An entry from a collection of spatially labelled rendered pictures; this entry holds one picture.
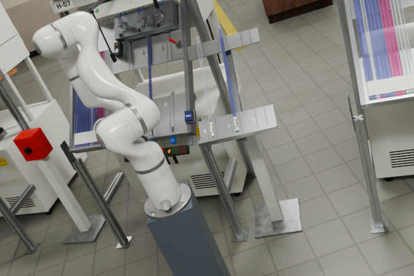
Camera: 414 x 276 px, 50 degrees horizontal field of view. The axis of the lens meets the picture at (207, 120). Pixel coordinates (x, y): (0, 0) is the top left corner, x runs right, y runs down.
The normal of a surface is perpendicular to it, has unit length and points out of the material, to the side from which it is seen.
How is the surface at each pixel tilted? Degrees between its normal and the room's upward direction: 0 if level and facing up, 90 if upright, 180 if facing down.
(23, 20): 90
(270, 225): 0
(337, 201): 0
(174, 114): 44
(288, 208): 0
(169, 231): 90
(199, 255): 90
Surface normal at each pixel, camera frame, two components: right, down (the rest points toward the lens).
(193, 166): -0.22, 0.54
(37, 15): 0.13, 0.45
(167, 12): -0.38, -0.21
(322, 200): -0.32, -0.82
